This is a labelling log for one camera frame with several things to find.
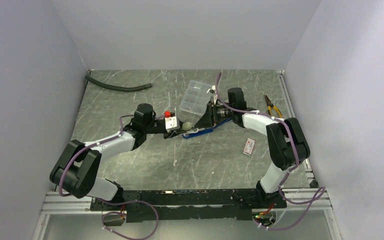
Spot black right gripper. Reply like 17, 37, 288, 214
194, 101, 235, 128

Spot blue black stapler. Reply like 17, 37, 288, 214
182, 118, 232, 139

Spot small beige white stapler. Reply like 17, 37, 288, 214
179, 122, 193, 134

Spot red white staples box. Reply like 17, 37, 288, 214
242, 138, 255, 156

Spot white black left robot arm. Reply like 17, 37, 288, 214
49, 103, 192, 210

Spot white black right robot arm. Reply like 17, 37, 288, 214
193, 87, 311, 208

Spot clear plastic screw organizer box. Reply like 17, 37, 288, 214
179, 80, 212, 115

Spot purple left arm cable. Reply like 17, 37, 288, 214
57, 114, 160, 240

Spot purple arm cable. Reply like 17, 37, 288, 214
57, 114, 160, 240
211, 71, 327, 232

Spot yellow handled pliers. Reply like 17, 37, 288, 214
264, 94, 283, 118

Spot dark corrugated hose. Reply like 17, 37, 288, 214
84, 74, 153, 93

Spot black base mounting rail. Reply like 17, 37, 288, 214
90, 188, 287, 223

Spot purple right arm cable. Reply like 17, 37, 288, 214
211, 71, 327, 232

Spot aluminium frame rail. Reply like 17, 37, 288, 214
41, 188, 316, 214

